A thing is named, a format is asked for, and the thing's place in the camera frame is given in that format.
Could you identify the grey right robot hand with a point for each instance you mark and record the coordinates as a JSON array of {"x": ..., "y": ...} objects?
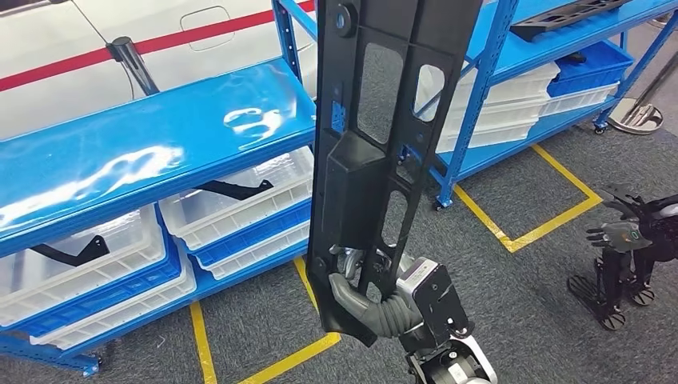
[{"x": 371, "y": 312}]

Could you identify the black plastic panel part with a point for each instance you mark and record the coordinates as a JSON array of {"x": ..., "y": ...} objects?
[
  {"x": 360, "y": 185},
  {"x": 556, "y": 18}
]

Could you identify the blue metal shelf rack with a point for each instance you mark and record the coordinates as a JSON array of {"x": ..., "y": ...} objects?
[
  {"x": 106, "y": 148},
  {"x": 556, "y": 50}
]

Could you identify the blue plastic bin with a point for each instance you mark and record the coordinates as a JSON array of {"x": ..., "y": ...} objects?
[
  {"x": 254, "y": 236},
  {"x": 159, "y": 275},
  {"x": 588, "y": 69}
]

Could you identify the black humanoid robot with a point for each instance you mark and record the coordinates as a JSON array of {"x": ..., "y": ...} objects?
[{"x": 625, "y": 238}]

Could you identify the chrome stanchion with round base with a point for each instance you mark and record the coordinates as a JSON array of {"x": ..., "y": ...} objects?
[{"x": 635, "y": 119}]

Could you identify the red barrier belt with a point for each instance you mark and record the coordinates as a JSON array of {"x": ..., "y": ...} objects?
[{"x": 185, "y": 38}]

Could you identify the white car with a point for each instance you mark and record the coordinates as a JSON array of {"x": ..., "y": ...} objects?
[{"x": 53, "y": 111}]

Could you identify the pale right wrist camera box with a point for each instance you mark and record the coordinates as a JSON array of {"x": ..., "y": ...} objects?
[{"x": 434, "y": 297}]

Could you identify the black angled bracket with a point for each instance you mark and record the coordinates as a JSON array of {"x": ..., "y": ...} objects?
[
  {"x": 238, "y": 191},
  {"x": 79, "y": 257}
]

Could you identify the chrome stanchion post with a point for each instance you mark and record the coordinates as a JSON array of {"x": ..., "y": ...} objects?
[{"x": 132, "y": 63}]

